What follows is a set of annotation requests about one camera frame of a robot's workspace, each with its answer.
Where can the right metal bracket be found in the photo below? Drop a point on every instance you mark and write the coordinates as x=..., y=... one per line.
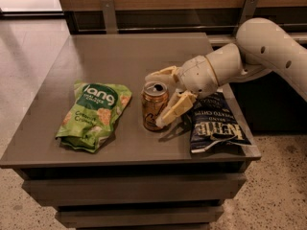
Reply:
x=247, y=12

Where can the orange soda can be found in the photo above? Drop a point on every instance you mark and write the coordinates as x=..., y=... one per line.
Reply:
x=155, y=96

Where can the metal bracket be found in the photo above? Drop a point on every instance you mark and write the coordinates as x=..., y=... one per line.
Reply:
x=247, y=12
x=109, y=15

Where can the grey drawer cabinet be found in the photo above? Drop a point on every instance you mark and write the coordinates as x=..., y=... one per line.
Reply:
x=138, y=180

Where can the green rice chips bag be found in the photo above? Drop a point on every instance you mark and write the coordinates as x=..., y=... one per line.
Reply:
x=91, y=119

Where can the left metal bracket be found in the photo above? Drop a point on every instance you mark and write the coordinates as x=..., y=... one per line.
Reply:
x=109, y=15

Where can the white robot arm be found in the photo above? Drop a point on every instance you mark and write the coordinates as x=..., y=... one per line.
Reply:
x=260, y=47

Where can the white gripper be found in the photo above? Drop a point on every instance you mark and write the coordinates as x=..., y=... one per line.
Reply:
x=196, y=76

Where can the blue potato chips bag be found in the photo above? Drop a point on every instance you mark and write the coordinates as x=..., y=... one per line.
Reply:
x=214, y=124

